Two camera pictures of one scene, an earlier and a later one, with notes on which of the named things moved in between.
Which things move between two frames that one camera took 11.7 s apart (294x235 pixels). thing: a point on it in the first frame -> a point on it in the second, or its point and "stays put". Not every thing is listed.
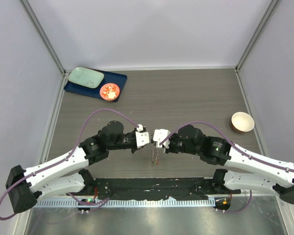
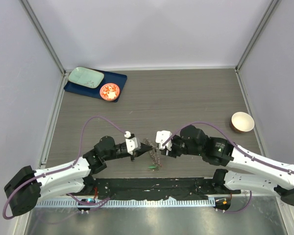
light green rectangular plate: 85,77 stays put
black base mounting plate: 157,188 stays put
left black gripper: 134,150 -> 144,148
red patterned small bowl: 110,91 stays put
